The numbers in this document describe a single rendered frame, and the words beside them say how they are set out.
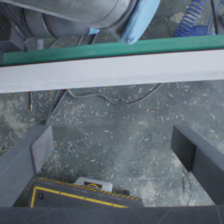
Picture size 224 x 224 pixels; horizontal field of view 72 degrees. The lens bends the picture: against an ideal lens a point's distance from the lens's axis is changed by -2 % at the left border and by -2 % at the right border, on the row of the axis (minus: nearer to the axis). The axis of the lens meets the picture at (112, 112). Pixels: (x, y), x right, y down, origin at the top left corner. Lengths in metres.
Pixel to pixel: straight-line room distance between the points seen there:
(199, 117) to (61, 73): 1.17
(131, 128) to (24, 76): 0.98
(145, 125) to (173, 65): 0.94
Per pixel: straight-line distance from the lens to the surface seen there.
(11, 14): 0.44
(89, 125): 1.30
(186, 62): 0.38
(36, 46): 0.59
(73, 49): 0.48
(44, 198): 1.14
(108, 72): 0.35
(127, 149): 1.27
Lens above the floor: 1.26
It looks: 81 degrees down
